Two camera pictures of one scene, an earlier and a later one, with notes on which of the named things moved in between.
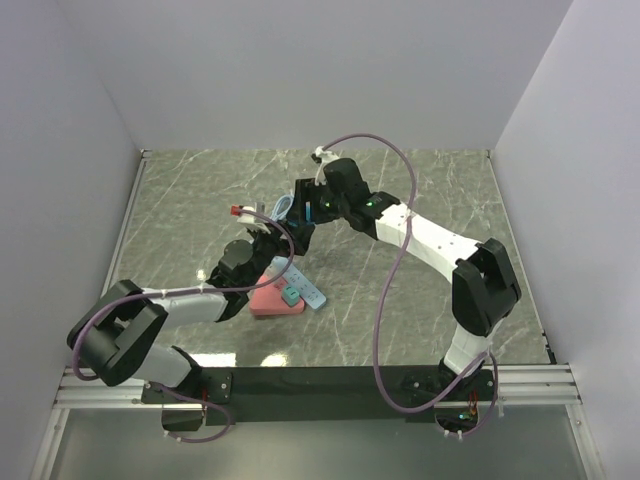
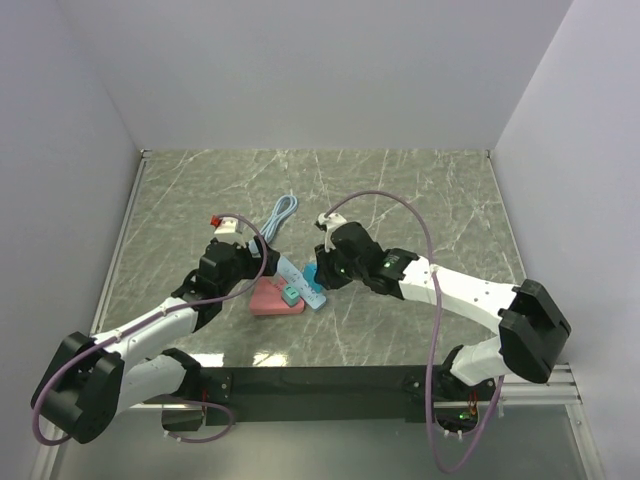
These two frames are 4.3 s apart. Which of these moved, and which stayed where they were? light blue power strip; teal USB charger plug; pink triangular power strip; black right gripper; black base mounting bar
Moved: black right gripper
Stayed: teal USB charger plug; black base mounting bar; pink triangular power strip; light blue power strip
